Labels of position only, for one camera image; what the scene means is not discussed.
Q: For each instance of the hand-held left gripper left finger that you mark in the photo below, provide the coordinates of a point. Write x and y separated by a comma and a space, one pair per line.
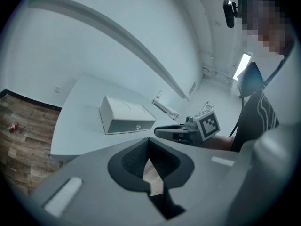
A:
94, 192

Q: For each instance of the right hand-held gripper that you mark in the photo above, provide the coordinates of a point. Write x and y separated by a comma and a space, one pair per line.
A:
208, 126

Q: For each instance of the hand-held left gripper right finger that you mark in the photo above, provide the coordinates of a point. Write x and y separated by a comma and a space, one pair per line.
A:
207, 173

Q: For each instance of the grey desk drawer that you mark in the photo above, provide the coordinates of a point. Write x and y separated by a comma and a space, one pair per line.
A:
131, 126

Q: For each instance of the person's right forearm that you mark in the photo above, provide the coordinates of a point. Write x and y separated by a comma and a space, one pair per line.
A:
219, 142

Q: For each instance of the white rectangular box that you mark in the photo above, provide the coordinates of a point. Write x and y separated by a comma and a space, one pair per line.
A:
124, 109

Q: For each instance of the black printed shirt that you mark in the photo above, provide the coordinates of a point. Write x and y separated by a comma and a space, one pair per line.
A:
256, 116

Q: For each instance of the large white table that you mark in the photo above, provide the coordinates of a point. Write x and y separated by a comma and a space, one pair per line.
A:
80, 116

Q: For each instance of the ceiling light panel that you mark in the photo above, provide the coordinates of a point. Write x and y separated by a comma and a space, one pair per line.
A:
242, 66

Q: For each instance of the red bottle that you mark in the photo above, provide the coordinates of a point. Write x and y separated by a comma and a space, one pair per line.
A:
13, 127

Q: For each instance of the person's head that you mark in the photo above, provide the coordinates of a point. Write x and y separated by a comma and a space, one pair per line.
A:
265, 18

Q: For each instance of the white frame table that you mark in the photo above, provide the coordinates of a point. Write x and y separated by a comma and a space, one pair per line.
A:
165, 108

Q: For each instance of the white metal frame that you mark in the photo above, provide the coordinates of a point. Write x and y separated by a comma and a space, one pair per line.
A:
205, 108

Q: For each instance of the black head camera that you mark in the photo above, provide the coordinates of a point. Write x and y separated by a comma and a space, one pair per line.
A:
229, 13

